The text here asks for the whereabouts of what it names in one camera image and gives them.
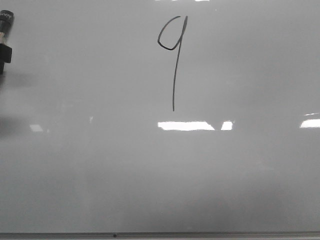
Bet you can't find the white glossy whiteboard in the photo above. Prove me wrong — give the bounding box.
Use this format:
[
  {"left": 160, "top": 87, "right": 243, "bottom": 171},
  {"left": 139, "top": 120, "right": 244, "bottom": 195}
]
[{"left": 0, "top": 0, "right": 320, "bottom": 233}]

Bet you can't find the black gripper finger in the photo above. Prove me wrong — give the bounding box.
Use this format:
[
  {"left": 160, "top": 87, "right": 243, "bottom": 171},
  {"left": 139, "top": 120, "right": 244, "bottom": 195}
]
[{"left": 0, "top": 43, "right": 12, "bottom": 75}]

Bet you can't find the grey aluminium whiteboard frame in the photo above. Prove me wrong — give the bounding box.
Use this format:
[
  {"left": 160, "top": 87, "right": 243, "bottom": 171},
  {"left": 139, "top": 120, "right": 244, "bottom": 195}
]
[{"left": 0, "top": 231, "right": 320, "bottom": 239}]

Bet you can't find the black whiteboard marker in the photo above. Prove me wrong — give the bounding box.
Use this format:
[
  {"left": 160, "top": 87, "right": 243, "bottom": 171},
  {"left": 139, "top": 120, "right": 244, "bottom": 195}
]
[{"left": 0, "top": 10, "right": 15, "bottom": 45}]

